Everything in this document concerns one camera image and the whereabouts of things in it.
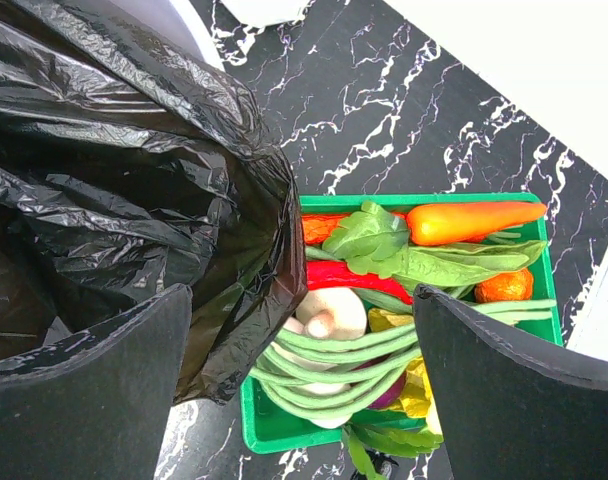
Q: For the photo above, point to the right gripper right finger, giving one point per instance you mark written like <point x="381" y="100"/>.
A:
<point x="511" y="405"/>

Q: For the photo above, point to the green toy leaf vegetable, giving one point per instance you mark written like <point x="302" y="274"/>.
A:
<point x="375" y="240"/>

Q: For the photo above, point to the green toy bean bundle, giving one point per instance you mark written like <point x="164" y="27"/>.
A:
<point x="319" y="379"/>

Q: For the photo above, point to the grey plastic trash bin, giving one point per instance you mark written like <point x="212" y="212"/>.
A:
<point x="179" y="22"/>

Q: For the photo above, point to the black plastic trash bag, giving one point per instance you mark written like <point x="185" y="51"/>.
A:
<point x="129" y="165"/>

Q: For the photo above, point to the orange toy carrot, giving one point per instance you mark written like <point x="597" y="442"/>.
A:
<point x="446" y="223"/>

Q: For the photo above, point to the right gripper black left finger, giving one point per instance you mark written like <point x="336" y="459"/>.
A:
<point x="95" y="405"/>

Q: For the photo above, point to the small orange toy tomato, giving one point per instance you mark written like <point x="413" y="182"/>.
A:
<point x="513" y="286"/>

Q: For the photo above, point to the yellow white toy cabbage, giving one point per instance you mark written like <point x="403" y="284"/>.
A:
<point x="416" y="399"/>

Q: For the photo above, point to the green plastic vegetable basket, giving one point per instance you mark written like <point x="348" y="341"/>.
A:
<point x="267" y="429"/>

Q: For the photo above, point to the white toy mushroom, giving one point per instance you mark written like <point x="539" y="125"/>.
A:
<point x="332" y="313"/>

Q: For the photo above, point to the red toy chili pepper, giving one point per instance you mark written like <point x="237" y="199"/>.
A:
<point x="323" y="274"/>

